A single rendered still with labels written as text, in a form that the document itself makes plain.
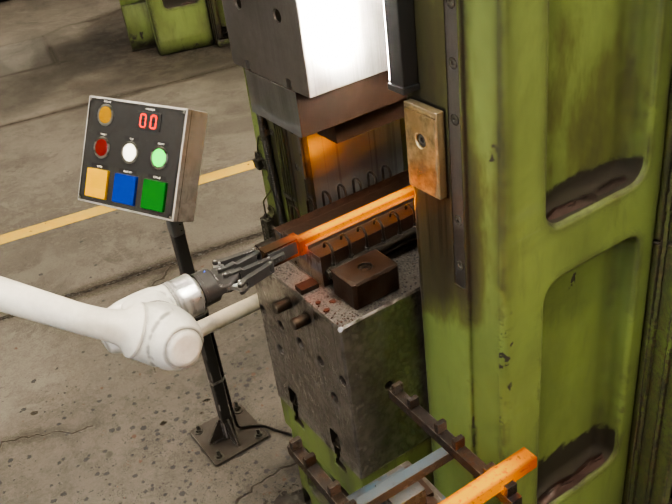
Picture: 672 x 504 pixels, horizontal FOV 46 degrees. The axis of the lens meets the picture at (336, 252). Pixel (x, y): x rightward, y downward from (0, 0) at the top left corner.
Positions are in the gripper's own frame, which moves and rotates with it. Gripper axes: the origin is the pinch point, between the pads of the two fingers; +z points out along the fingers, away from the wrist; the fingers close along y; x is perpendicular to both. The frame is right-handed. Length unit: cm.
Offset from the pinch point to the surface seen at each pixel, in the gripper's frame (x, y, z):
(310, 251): -0.9, 3.6, 5.3
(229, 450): -99, -51, -9
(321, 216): -1.2, -7.4, 15.3
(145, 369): -99, -110, -15
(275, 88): 35.4, -0.2, 6.3
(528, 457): -5, 72, 1
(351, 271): -2.1, 14.8, 8.1
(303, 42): 47.0, 12.4, 7.1
